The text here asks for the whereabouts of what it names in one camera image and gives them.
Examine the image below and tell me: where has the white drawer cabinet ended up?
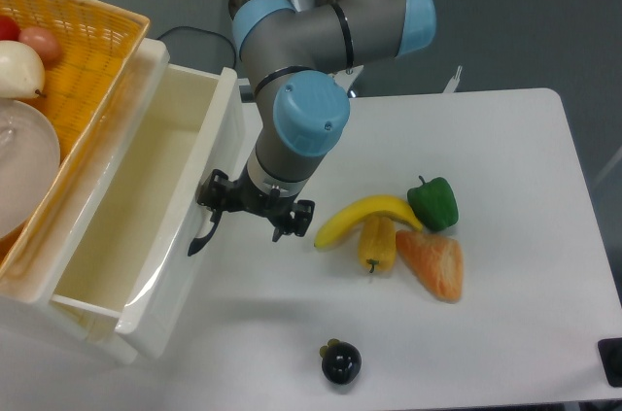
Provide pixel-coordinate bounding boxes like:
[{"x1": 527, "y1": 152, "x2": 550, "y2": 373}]
[{"x1": 1, "y1": 39, "x2": 169, "y2": 352}]

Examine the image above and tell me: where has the black corner object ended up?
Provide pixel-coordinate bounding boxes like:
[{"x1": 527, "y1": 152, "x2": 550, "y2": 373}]
[{"x1": 598, "y1": 337, "x2": 622, "y2": 388}]

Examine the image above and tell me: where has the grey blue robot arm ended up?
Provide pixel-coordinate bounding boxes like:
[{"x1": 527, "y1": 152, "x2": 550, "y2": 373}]
[{"x1": 197, "y1": 0, "x2": 436, "y2": 237}]

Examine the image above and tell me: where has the white metal base frame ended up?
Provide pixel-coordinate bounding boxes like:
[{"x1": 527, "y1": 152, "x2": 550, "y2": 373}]
[{"x1": 237, "y1": 59, "x2": 464, "y2": 104}]

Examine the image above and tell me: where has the green bell pepper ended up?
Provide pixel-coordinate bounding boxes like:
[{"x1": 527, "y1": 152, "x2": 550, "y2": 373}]
[{"x1": 407, "y1": 176, "x2": 459, "y2": 232}]

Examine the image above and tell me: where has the yellow bell pepper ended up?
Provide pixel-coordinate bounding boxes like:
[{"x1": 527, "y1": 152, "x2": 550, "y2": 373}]
[{"x1": 358, "y1": 215, "x2": 397, "y2": 274}]

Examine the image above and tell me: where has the orange bread slice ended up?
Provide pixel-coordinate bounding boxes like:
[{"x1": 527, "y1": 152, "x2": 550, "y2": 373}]
[{"x1": 396, "y1": 230, "x2": 464, "y2": 303}]

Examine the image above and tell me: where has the white drawer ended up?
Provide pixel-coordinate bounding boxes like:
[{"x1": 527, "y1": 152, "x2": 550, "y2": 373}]
[{"x1": 52, "y1": 66, "x2": 244, "y2": 363}]

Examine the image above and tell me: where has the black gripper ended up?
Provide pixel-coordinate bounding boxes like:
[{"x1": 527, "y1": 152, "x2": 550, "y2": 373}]
[{"x1": 196, "y1": 169, "x2": 315, "y2": 242}]

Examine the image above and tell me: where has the dark purple mangosteen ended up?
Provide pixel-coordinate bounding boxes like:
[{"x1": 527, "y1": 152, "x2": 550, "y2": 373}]
[{"x1": 319, "y1": 338, "x2": 362, "y2": 386}]

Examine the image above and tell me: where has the orange woven basket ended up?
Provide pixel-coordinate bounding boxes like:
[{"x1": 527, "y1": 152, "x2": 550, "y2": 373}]
[{"x1": 1, "y1": 0, "x2": 151, "y2": 272}]

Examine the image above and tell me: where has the white plate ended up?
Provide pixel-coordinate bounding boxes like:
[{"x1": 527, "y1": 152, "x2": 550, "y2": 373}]
[{"x1": 1, "y1": 99, "x2": 60, "y2": 238}]

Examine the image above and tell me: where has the red tomato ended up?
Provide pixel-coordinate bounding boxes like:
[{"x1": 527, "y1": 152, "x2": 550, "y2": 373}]
[{"x1": 0, "y1": 15, "x2": 20, "y2": 41}]

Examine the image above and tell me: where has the white pear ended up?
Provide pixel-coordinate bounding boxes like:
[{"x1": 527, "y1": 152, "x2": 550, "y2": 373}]
[{"x1": 1, "y1": 40, "x2": 46, "y2": 99}]

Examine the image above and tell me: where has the black cable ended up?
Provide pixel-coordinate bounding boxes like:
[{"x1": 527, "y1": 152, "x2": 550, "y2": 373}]
[{"x1": 155, "y1": 25, "x2": 238, "y2": 72}]

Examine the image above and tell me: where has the yellow banana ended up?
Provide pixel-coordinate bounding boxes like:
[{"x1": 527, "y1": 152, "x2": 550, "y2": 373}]
[{"x1": 314, "y1": 194, "x2": 424, "y2": 250}]

